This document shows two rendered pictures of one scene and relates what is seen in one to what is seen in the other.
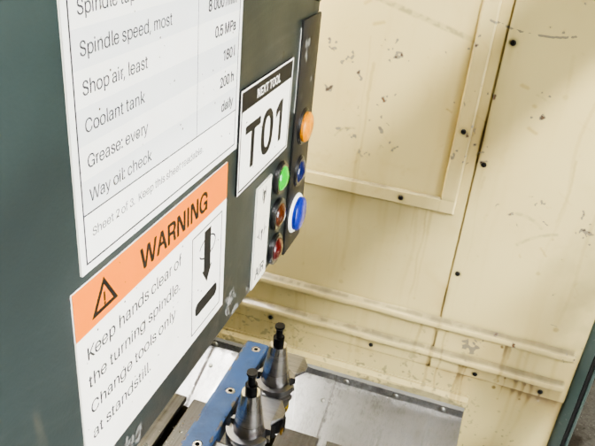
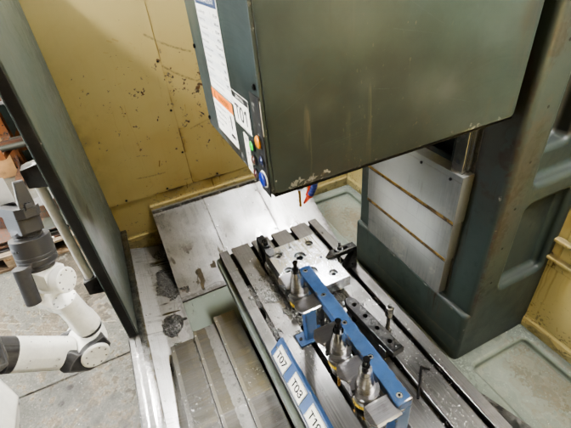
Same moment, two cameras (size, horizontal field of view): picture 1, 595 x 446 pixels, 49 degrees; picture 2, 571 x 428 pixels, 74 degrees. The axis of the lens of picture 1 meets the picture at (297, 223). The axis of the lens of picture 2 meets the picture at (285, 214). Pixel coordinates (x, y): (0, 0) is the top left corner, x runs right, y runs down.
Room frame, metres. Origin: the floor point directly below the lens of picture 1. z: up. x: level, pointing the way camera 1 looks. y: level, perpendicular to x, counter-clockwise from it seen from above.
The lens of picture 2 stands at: (1.05, -0.36, 2.03)
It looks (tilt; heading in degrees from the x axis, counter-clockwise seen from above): 36 degrees down; 143
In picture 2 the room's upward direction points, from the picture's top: 6 degrees counter-clockwise
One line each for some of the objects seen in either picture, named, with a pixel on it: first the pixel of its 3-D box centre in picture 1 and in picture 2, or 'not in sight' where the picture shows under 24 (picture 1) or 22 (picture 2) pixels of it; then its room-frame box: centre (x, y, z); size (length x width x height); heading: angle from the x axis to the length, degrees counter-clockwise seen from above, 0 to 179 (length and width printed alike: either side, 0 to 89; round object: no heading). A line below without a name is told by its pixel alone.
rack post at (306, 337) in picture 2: not in sight; (308, 308); (0.42, 0.17, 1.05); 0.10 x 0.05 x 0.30; 74
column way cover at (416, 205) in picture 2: not in sight; (407, 207); (0.40, 0.71, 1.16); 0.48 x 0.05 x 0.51; 164
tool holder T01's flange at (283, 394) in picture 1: (274, 384); (364, 389); (0.77, 0.01, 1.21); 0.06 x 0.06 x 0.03
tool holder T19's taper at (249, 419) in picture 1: (249, 410); (338, 339); (0.67, 0.04, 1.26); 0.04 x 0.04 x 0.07
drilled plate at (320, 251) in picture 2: not in sight; (305, 267); (0.20, 0.35, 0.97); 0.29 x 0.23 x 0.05; 164
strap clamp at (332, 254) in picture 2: not in sight; (341, 255); (0.26, 0.49, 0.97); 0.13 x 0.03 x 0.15; 74
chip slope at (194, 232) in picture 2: not in sight; (251, 234); (-0.36, 0.46, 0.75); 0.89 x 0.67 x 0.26; 74
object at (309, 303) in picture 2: not in sight; (306, 304); (0.51, 0.08, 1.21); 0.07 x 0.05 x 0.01; 74
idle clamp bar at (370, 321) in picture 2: not in sight; (370, 328); (0.55, 0.32, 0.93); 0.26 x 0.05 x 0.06; 169
